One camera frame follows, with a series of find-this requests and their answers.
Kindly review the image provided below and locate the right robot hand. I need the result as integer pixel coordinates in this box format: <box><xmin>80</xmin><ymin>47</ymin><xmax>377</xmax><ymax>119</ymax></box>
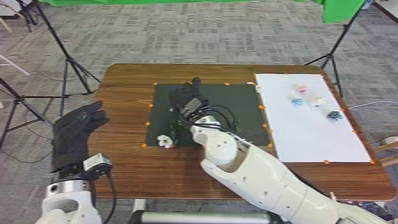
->
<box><xmin>167</xmin><ymin>77</ymin><xmax>210</xmax><ymax>114</ymax></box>

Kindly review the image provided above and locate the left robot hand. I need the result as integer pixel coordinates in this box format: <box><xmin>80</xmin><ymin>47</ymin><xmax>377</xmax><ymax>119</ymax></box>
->
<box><xmin>50</xmin><ymin>100</ymin><xmax>112</xmax><ymax>173</ymax></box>

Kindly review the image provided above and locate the dark mat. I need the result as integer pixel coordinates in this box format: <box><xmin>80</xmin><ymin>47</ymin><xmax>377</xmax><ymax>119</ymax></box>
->
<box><xmin>144</xmin><ymin>82</ymin><xmax>275</xmax><ymax>148</ymax></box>

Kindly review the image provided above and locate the black tripod stand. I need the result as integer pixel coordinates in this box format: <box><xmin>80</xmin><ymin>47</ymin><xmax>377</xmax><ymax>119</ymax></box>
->
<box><xmin>302</xmin><ymin>0</ymin><xmax>370</xmax><ymax>98</ymax></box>
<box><xmin>16</xmin><ymin>0</ymin><xmax>103</xmax><ymax>116</ymax></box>
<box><xmin>0</xmin><ymin>78</ymin><xmax>96</xmax><ymax>149</ymax></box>

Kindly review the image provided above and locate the white flower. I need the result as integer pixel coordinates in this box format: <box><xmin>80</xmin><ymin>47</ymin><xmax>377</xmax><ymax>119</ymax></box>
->
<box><xmin>307</xmin><ymin>95</ymin><xmax>329</xmax><ymax>107</ymax></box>
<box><xmin>155</xmin><ymin>123</ymin><xmax>183</xmax><ymax>150</ymax></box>

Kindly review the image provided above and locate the pink flower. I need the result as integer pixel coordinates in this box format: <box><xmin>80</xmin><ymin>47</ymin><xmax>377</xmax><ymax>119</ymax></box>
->
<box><xmin>291</xmin><ymin>83</ymin><xmax>313</xmax><ymax>94</ymax></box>

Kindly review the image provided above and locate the white sheet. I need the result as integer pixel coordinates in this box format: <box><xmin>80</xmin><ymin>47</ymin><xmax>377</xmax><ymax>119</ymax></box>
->
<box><xmin>254</xmin><ymin>72</ymin><xmax>375</xmax><ymax>164</ymax></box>

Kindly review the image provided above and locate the black cable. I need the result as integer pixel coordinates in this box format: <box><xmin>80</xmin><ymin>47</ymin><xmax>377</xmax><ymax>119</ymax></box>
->
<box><xmin>199</xmin><ymin>104</ymin><xmax>242</xmax><ymax>132</ymax></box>

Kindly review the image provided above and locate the white cable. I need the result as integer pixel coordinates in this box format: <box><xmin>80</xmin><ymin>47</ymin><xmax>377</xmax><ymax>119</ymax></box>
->
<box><xmin>346</xmin><ymin>100</ymin><xmax>398</xmax><ymax>112</ymax></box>

